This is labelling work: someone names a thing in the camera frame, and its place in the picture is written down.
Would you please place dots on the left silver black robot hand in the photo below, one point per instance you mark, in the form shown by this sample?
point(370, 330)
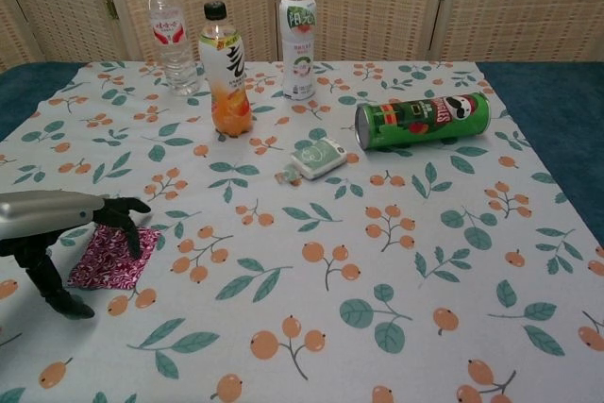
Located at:
point(47, 212)

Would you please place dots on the red white patterned pouch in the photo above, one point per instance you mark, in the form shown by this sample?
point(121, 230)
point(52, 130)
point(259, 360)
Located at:
point(111, 268)

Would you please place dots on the clear water bottle white cap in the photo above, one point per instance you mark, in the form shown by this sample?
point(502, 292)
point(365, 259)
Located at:
point(177, 58)

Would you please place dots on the orange juice bottle black cap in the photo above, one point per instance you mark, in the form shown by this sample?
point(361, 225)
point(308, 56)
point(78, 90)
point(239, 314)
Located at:
point(226, 91)

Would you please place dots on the small wrapped candy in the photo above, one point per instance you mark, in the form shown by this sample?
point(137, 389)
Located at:
point(289, 176)

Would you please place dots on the small green white box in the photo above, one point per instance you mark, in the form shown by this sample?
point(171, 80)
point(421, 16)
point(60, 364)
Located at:
point(316, 157)

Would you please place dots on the floral leaf fruit tablecloth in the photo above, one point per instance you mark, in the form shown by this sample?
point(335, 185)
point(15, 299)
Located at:
point(330, 233)

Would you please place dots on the white drink bottle yellow cap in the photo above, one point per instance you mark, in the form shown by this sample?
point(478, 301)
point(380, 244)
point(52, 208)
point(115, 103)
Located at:
point(299, 63)

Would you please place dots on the green Pringles can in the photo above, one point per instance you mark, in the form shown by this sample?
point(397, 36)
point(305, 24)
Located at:
point(424, 122)

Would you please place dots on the woven bamboo folding screen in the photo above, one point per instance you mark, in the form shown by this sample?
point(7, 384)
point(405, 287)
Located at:
point(377, 6)

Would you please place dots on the teal blue table cover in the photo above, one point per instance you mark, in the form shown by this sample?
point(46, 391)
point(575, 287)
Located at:
point(542, 91)

